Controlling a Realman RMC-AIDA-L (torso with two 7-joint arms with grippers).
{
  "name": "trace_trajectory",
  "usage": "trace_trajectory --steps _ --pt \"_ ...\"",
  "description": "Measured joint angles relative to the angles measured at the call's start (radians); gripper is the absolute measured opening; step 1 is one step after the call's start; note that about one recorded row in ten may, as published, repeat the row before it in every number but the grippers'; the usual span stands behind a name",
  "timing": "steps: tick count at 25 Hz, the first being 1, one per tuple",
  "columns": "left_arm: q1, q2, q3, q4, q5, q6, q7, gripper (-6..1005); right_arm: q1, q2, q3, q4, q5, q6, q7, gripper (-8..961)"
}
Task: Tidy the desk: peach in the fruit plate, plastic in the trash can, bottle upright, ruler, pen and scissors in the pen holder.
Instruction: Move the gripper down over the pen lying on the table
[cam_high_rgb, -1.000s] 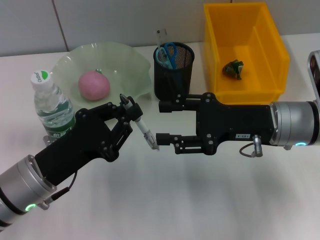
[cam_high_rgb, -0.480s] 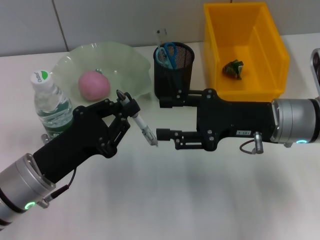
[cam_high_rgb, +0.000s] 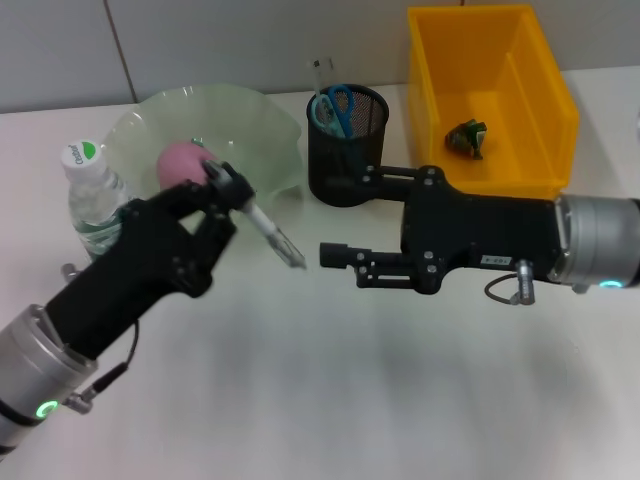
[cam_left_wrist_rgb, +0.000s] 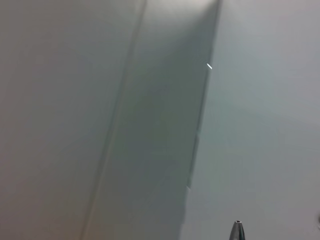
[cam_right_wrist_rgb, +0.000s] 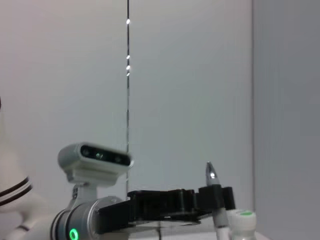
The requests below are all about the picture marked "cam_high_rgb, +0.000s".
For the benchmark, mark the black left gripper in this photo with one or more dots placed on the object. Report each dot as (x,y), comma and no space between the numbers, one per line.
(135,260)

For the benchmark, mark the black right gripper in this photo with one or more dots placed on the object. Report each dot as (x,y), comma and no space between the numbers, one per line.
(475,230)

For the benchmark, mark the pink toy peach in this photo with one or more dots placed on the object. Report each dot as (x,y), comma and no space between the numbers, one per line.
(177,160)

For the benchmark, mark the silver white pen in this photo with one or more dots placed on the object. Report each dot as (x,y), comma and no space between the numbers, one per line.
(270,232)

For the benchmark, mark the green plastic wrapper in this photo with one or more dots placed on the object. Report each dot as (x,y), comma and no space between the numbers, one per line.
(465,140)

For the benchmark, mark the clear green-label water bottle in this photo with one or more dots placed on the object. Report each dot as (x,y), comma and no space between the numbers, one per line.
(92,190)

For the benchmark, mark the blue scissors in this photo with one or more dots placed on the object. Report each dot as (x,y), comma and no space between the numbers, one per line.
(342,112)

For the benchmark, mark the clear plastic ruler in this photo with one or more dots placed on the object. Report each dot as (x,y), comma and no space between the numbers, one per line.
(320,80)

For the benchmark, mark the green wavy glass fruit plate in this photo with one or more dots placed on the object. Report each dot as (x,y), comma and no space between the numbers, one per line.
(260,150)

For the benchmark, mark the black mesh pen holder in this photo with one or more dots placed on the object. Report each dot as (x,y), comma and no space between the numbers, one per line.
(325,165)

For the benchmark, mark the yellow plastic bin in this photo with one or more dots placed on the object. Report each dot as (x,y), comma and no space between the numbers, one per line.
(490,75)

